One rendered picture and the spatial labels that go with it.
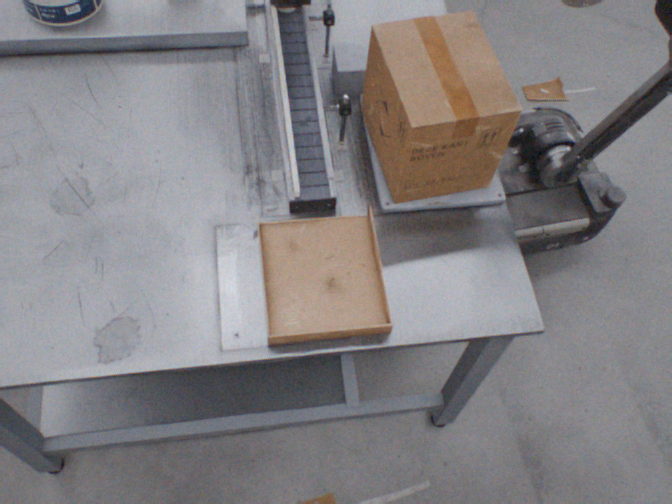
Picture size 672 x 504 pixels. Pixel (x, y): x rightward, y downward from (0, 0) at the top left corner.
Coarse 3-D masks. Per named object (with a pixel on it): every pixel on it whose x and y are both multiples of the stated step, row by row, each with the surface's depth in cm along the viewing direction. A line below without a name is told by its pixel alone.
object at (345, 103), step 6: (342, 102) 156; (348, 102) 156; (324, 108) 156; (330, 108) 156; (336, 108) 156; (342, 108) 155; (348, 108) 156; (342, 114) 157; (348, 114) 157; (342, 120) 160; (342, 126) 162; (342, 132) 164; (342, 138) 166
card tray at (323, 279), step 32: (288, 224) 154; (320, 224) 155; (352, 224) 156; (288, 256) 150; (320, 256) 151; (352, 256) 151; (288, 288) 146; (320, 288) 147; (352, 288) 147; (384, 288) 144; (288, 320) 142; (320, 320) 143; (352, 320) 143; (384, 320) 144
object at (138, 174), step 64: (256, 0) 192; (320, 0) 193; (384, 0) 195; (0, 64) 173; (64, 64) 175; (128, 64) 176; (192, 64) 178; (256, 64) 179; (320, 64) 181; (0, 128) 163; (64, 128) 164; (128, 128) 166; (192, 128) 167; (256, 128) 168; (0, 192) 154; (64, 192) 155; (128, 192) 156; (192, 192) 158; (256, 192) 159; (0, 256) 146; (64, 256) 147; (128, 256) 148; (192, 256) 149; (256, 256) 150; (384, 256) 152; (448, 256) 153; (512, 256) 155; (0, 320) 139; (64, 320) 140; (128, 320) 141; (192, 320) 141; (256, 320) 142; (448, 320) 145; (512, 320) 146; (0, 384) 132
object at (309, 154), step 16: (288, 16) 182; (288, 32) 179; (304, 32) 180; (288, 48) 176; (304, 48) 176; (288, 64) 173; (304, 64) 174; (288, 80) 170; (304, 80) 171; (288, 96) 168; (304, 96) 168; (304, 112) 166; (304, 128) 163; (320, 128) 163; (304, 144) 161; (320, 144) 161; (304, 160) 158; (320, 160) 158; (304, 176) 156; (320, 176) 156; (304, 192) 154; (320, 192) 154
